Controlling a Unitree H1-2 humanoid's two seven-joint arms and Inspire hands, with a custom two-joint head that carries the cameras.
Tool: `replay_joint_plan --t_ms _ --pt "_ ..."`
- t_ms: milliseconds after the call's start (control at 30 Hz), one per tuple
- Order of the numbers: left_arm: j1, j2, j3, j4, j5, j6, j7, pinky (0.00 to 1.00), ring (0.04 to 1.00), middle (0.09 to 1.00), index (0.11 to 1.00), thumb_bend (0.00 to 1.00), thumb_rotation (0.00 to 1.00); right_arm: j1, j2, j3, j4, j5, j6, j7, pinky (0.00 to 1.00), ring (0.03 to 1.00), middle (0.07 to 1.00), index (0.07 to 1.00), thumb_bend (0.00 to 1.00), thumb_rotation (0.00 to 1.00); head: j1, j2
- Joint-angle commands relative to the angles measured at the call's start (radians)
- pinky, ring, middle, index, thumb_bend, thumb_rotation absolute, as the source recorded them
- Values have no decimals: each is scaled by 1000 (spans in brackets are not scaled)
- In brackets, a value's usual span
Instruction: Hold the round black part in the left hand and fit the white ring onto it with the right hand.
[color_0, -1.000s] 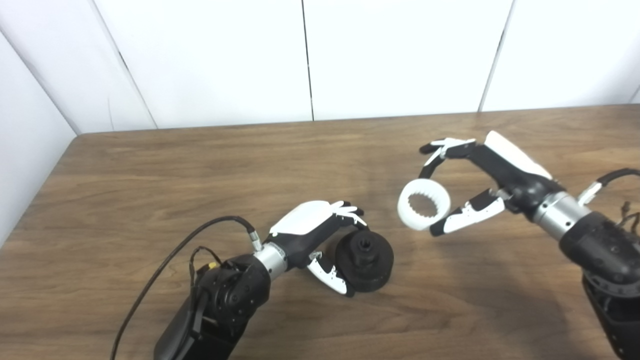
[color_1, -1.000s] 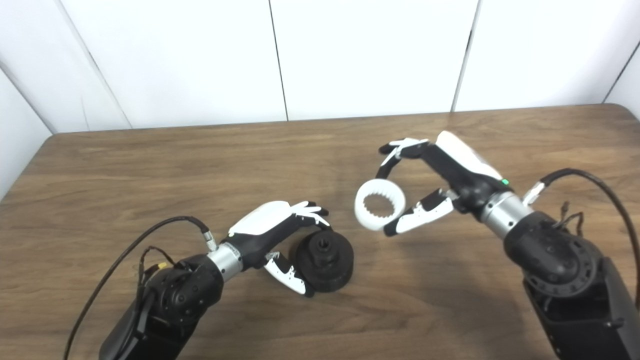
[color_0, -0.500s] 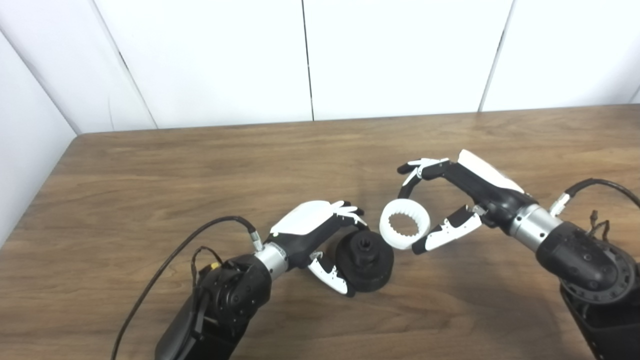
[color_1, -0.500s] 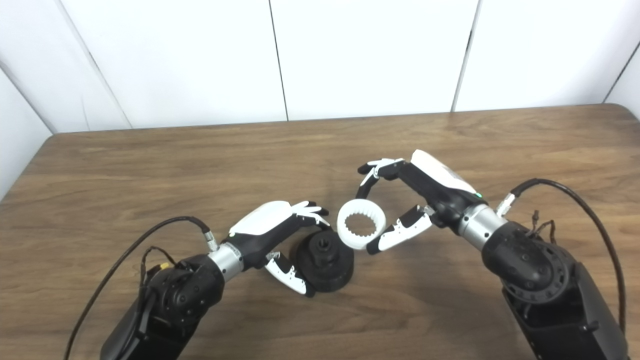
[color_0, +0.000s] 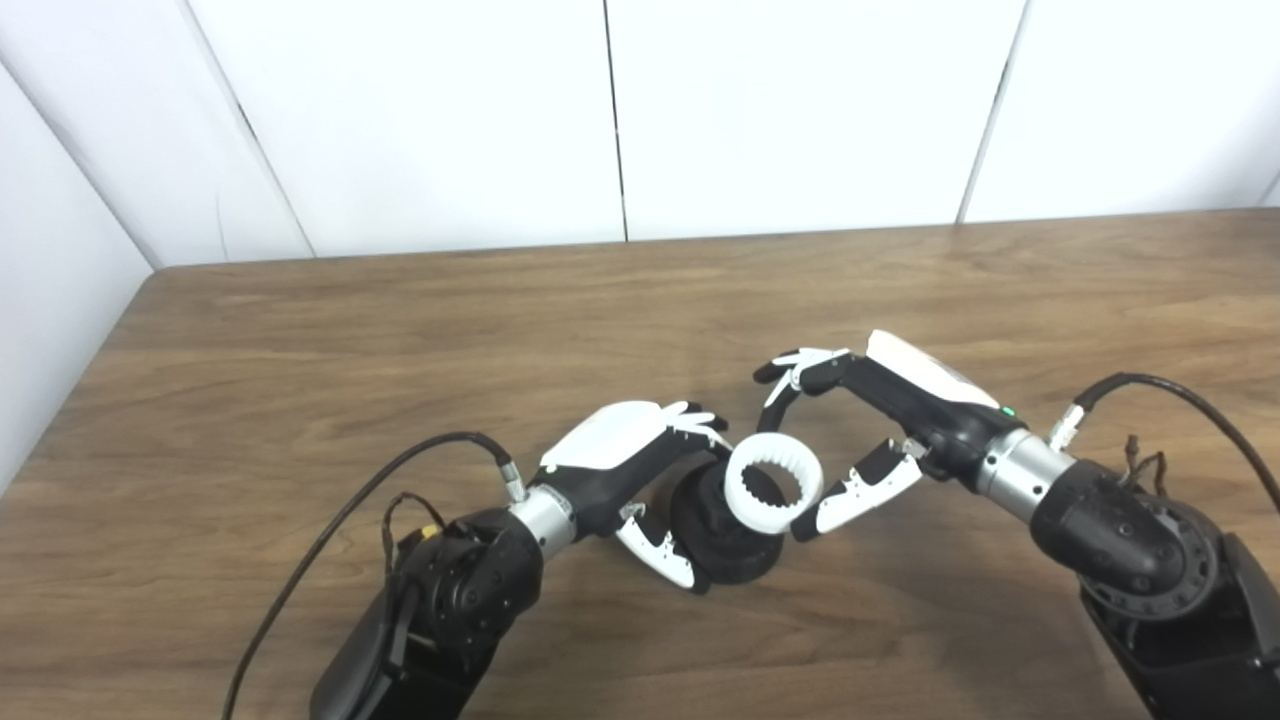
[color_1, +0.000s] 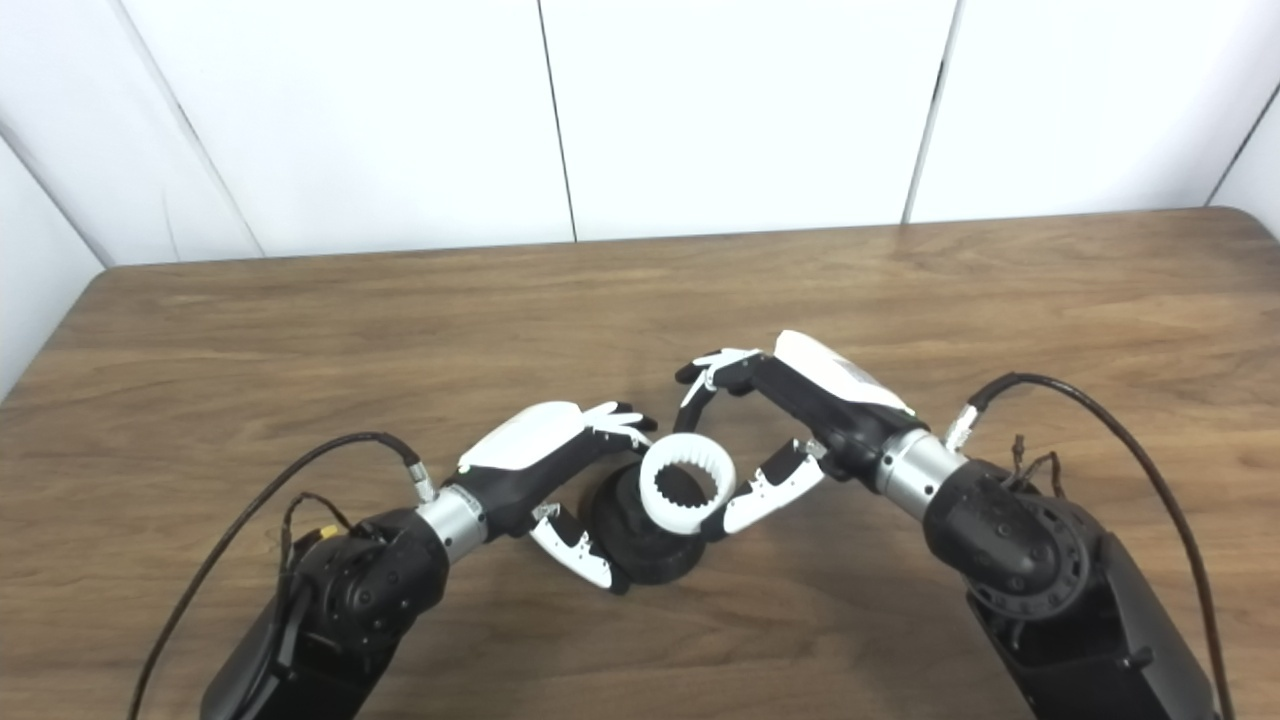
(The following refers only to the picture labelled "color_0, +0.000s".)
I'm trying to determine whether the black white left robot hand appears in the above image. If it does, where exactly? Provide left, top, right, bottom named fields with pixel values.
left=540, top=401, right=733, bottom=595

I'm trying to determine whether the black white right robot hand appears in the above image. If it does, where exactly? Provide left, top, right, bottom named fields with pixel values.
left=753, top=330, right=1029, bottom=543

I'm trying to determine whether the white toothed plastic ring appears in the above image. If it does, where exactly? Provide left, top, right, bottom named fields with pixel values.
left=723, top=433, right=825, bottom=534

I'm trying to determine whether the round black plastic part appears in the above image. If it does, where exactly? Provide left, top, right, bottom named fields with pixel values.
left=668, top=460, right=786, bottom=587

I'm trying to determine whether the thin wire with yellow connector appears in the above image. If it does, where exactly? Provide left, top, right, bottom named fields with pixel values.
left=383, top=492, right=448, bottom=581

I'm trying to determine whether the thin dark wire loop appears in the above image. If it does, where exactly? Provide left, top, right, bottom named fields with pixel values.
left=1120, top=435, right=1171, bottom=491

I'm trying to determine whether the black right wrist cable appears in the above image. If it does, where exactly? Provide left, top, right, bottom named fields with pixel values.
left=1048, top=373, right=1280, bottom=511

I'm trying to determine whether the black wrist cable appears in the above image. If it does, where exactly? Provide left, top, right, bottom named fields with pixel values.
left=1048, top=373, right=1280, bottom=511
left=220, top=432, right=528, bottom=720

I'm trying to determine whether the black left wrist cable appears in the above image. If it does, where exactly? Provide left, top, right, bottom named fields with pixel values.
left=220, top=432, right=528, bottom=720

